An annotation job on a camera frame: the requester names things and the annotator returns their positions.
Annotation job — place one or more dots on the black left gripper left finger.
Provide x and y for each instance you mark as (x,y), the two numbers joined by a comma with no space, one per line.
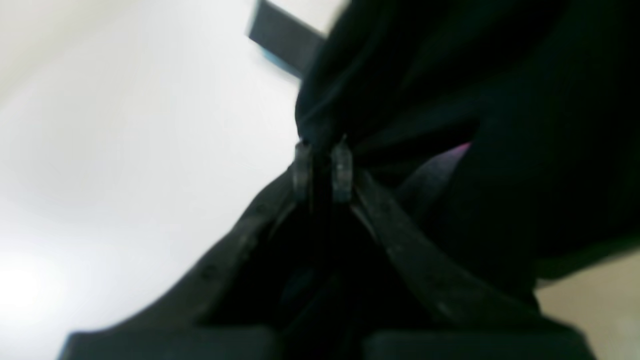
(171,327)

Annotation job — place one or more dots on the black graphic t-shirt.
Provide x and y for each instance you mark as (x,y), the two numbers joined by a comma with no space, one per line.
(545,92)

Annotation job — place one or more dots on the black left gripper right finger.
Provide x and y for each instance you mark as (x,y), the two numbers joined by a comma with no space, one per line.
(477,321)

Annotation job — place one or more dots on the black tape strip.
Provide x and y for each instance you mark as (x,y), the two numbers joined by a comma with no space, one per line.
(285,40)

